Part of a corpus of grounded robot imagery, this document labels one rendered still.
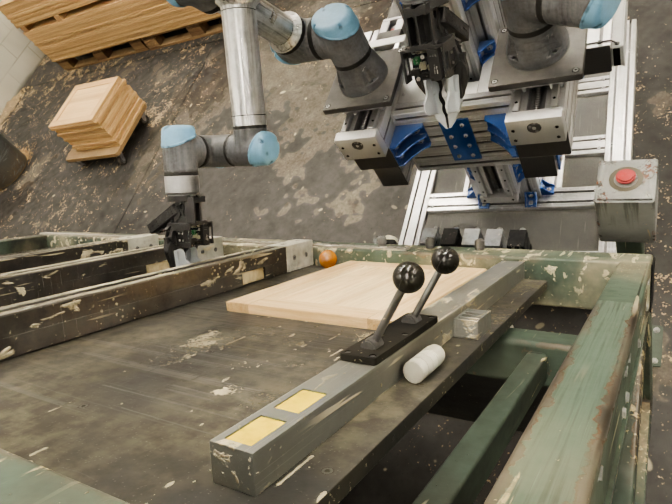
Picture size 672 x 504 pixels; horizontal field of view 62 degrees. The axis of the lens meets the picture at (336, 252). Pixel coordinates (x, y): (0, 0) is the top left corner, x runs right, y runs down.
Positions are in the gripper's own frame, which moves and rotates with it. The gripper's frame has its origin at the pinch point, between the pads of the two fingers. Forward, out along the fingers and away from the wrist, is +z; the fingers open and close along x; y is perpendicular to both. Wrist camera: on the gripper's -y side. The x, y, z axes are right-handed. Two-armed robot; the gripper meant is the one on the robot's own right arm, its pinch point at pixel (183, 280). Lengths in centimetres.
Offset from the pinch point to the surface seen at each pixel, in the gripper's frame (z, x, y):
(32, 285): -1.6, -23.0, -22.5
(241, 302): 0.3, -10.0, 26.6
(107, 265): -2.8, -3.8, -22.5
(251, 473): 0, -57, 69
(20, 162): -38, 180, -387
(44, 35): -155, 231, -412
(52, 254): -3, 0, -52
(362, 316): 0, -10, 53
